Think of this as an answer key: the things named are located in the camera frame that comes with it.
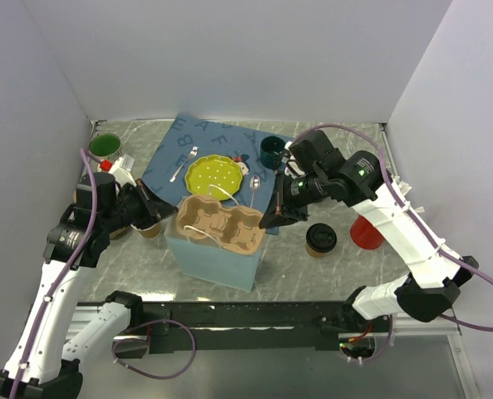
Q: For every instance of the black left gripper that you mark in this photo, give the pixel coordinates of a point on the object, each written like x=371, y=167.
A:
x=156, y=208

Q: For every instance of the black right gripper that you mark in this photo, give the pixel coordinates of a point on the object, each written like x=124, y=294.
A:
x=273, y=215

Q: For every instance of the stack of brown paper cups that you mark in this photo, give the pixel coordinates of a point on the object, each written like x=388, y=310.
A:
x=148, y=233

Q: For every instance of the brown cardboard cup carrier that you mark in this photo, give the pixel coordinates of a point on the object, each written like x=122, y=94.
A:
x=234, y=228

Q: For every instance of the black plastic cup lid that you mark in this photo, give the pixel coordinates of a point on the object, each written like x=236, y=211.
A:
x=321, y=234

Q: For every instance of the light blue paper bag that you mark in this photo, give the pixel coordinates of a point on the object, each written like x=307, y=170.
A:
x=207, y=261

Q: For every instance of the brown paper coffee cup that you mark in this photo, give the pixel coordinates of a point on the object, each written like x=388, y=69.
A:
x=316, y=251

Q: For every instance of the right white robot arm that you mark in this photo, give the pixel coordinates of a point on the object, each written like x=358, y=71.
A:
x=434, y=279

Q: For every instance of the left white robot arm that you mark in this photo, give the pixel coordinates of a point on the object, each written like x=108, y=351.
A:
x=44, y=363

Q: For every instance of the silver spoon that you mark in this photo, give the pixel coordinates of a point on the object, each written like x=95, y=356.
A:
x=254, y=186

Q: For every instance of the small cartoon figure toy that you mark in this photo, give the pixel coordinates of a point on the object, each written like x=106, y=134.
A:
x=242, y=162

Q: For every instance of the green polka dot plate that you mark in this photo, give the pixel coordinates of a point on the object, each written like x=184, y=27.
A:
x=215, y=175

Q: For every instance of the silver fork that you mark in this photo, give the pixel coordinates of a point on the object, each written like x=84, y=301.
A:
x=193, y=153

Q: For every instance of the dark teal mug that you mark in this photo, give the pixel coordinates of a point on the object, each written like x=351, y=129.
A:
x=274, y=154

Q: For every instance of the blue letter placemat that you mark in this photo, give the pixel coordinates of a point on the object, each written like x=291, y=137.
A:
x=212, y=138

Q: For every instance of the green interior floral mug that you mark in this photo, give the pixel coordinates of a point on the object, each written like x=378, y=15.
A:
x=106, y=147

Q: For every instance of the red cup with stirrers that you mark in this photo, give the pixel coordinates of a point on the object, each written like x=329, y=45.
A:
x=365, y=235

